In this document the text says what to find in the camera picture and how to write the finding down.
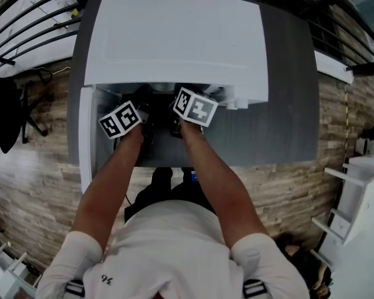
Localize white microwave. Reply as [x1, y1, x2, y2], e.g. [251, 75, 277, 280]
[79, 0, 269, 196]

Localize person in white coat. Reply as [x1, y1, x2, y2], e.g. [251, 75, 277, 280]
[36, 199, 311, 299]

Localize person's black trousers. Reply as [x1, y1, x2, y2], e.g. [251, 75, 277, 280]
[124, 166, 218, 224]

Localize person's right forearm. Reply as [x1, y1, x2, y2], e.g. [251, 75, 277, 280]
[178, 119, 269, 249]

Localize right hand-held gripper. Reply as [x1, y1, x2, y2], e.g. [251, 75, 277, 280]
[169, 86, 219, 138]

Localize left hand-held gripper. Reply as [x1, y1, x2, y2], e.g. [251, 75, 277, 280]
[98, 100, 154, 140]

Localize white box red print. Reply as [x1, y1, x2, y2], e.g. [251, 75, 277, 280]
[354, 136, 374, 158]

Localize black office chair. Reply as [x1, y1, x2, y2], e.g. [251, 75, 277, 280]
[0, 70, 53, 154]

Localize person's left forearm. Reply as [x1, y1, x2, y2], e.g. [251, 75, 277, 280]
[70, 123, 145, 257]

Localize white shelving unit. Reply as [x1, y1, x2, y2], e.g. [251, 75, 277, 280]
[310, 156, 374, 272]

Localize black harness buckle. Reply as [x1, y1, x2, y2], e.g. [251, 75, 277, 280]
[242, 278, 266, 299]
[64, 279, 84, 298]

